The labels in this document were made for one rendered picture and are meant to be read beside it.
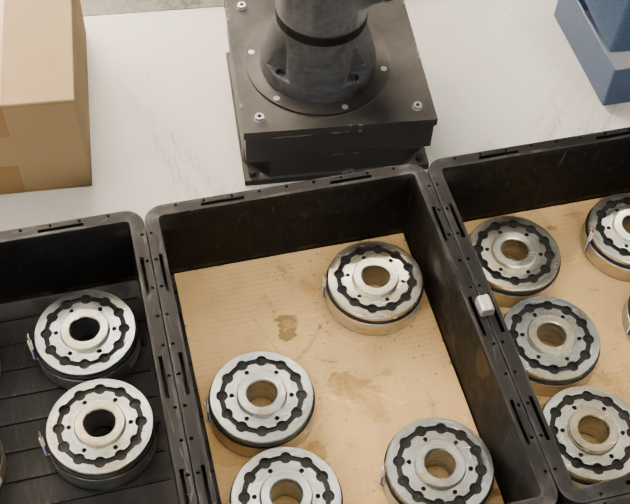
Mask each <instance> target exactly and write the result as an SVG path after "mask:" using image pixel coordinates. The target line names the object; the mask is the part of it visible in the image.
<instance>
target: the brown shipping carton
mask: <svg viewBox="0 0 630 504"><path fill-rule="evenodd" d="M87 186H92V167H91V142H90V117H89V92H88V67H87V42H86V29H85V24H84V18H83V13H82V7H81V2H80V0H0V195H2V194H13V193H23V192H34V191H44V190H55V189H66V188H76V187H87Z"/></svg>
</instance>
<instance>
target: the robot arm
mask: <svg viewBox="0 0 630 504"><path fill-rule="evenodd" d="M387 1H391V0H275V14H274V16H273V18H272V20H271V22H270V24H269V26H268V28H267V31H266V33H265V35H264V37H263V39H262V43H261V47H260V67H261V70H262V73H263V74H264V76H265V78H266V79H267V81H268V82H269V83H270V84H271V85H272V86H273V87H274V88H275V89H277V90H278V91H279V92H281V93H282V94H284V95H286V96H288V97H291V98H293V99H296V100H299V101H303V102H308V103H320V104H322V103H333V102H338V101H342V100H345V99H348V98H350V97H352V96H354V95H356V94H357V93H359V92H360V91H362V90H363V89H364V88H365V87H366V86H367V85H368V83H369V82H370V80H371V79H372V77H373V73H374V68H375V61H376V51H375V46H374V43H373V39H372V36H371V32H370V29H369V25H368V22H367V18H368V11H369V6H371V5H374V4H379V3H383V2H387Z"/></svg>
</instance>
